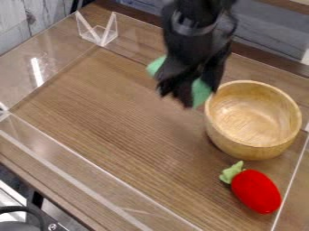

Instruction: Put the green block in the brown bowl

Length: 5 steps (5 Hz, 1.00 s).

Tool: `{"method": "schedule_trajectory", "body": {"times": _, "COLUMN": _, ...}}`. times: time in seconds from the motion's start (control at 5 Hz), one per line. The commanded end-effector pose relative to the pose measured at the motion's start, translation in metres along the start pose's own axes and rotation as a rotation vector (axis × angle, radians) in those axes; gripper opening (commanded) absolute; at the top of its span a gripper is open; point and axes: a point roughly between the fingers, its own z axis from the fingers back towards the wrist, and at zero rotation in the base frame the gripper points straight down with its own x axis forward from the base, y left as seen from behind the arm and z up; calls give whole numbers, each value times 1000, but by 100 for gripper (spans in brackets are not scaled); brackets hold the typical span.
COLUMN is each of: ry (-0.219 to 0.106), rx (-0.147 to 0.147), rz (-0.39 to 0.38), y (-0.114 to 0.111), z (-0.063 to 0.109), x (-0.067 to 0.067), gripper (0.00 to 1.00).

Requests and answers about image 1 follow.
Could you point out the clear acrylic front wall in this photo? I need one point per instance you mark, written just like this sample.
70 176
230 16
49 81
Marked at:
100 200

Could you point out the clear acrylic corner bracket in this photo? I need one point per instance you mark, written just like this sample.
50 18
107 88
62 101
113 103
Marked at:
97 34

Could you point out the brown wooden bowl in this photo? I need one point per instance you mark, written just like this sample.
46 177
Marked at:
251 120

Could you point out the black metal table bracket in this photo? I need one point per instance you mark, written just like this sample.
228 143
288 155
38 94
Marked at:
37 217

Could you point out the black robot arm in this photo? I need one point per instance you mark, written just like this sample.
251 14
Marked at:
197 28

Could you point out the green rectangular block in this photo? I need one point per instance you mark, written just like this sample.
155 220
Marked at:
200 91

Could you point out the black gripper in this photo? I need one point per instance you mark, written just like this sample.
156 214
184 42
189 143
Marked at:
196 33

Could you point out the red plush strawberry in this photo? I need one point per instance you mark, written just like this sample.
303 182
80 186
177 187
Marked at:
254 189

